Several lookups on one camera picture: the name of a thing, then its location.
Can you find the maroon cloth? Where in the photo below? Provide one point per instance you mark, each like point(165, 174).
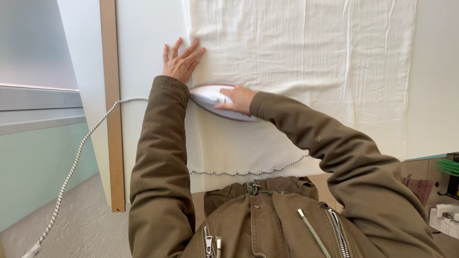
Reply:
point(419, 188)

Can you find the cream white crinkled cloth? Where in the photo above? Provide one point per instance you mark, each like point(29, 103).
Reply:
point(287, 53)

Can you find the white iron with red trim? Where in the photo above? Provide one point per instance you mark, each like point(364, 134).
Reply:
point(206, 97)

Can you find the person's left hand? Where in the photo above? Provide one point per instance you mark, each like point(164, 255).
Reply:
point(179, 68)

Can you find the person's right hand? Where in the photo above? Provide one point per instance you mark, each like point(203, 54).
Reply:
point(241, 99)

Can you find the black box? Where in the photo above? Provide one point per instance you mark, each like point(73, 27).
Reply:
point(453, 184)

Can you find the white plastic device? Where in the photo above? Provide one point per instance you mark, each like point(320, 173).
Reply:
point(444, 218)

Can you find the grey frosted window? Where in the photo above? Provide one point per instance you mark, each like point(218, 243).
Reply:
point(36, 104)

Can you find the wooden table edge strip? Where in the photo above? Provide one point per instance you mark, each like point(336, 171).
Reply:
point(109, 53)

